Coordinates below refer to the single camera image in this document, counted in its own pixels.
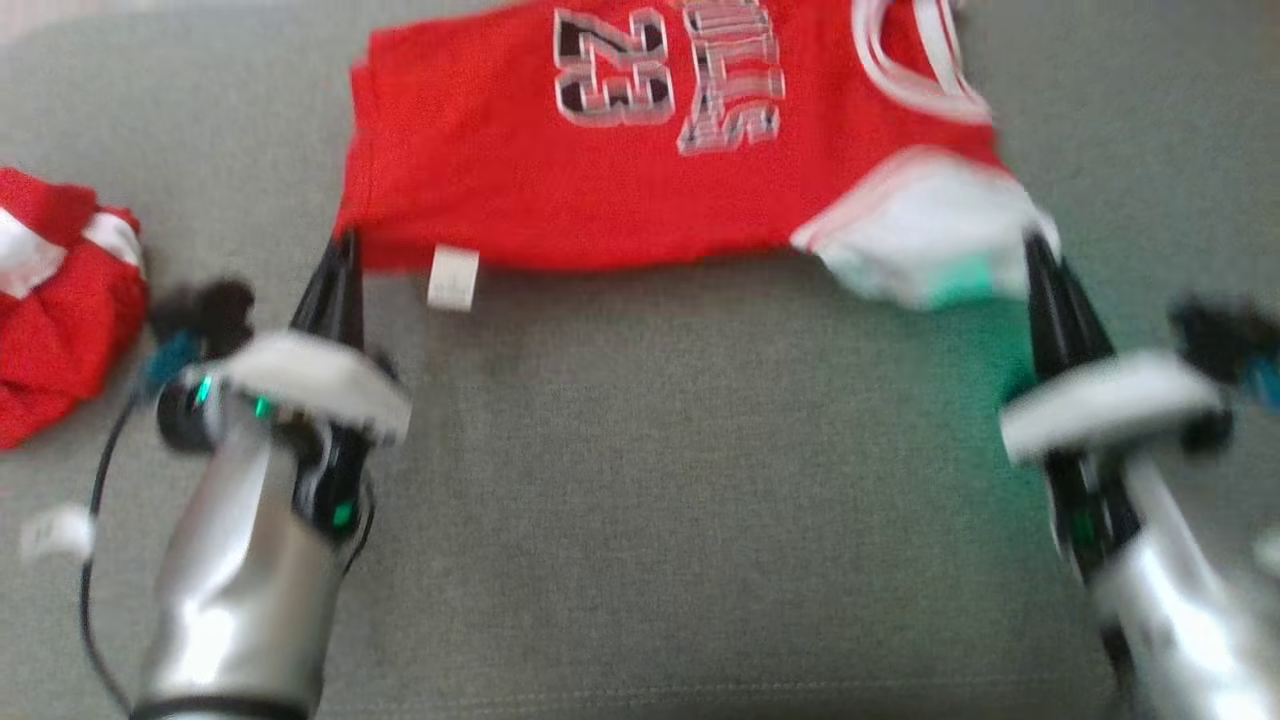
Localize teal left camera connector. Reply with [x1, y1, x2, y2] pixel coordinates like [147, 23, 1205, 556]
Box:
[140, 335, 201, 398]

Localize red basketball jersey number 23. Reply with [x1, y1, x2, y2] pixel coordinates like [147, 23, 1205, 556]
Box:
[335, 0, 1061, 313]

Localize white left cable label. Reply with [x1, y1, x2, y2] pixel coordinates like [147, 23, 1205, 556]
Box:
[20, 505, 96, 561]

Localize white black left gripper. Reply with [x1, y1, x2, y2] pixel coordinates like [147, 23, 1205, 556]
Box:
[155, 232, 413, 546]

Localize red shorts with white band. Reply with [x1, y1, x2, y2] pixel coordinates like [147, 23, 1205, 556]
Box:
[0, 167, 151, 451]

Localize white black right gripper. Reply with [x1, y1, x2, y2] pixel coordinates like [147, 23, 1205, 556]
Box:
[1000, 235, 1231, 581]

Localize black left camera cable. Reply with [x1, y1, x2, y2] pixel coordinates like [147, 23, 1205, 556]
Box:
[80, 390, 146, 716]

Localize large grey sofa seat cushion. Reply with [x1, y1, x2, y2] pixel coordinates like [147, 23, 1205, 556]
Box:
[0, 0, 1280, 720]

